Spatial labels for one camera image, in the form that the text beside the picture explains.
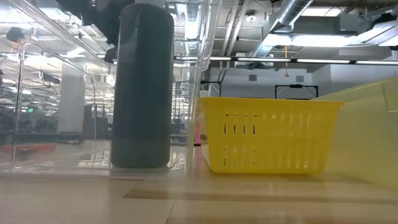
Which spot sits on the dark blue paint bottle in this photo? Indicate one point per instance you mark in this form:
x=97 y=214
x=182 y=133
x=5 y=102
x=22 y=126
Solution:
x=141 y=93

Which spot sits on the black ceiling fixture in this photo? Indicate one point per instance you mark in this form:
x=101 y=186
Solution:
x=15 y=34

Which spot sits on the white pillar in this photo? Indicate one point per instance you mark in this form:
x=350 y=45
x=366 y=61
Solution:
x=71 y=102

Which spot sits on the clear plastic bin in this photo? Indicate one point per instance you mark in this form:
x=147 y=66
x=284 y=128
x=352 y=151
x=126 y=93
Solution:
x=37 y=168

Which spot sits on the long ceiling light bar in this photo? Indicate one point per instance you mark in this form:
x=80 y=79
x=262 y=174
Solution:
x=311 y=61

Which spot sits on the small yellow slotted basket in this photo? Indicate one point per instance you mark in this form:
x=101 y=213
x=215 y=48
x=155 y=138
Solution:
x=280 y=146

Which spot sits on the large translucent yellow bin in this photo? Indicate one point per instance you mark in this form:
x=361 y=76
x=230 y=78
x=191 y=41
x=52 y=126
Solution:
x=367 y=140

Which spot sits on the narrow black frame stand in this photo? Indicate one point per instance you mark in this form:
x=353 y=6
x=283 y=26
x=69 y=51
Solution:
x=211 y=82

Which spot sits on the silver ventilation duct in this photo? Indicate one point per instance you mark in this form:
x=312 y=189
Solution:
x=289 y=12

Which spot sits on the wide black frame stand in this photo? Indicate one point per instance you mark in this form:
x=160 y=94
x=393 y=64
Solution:
x=295 y=86

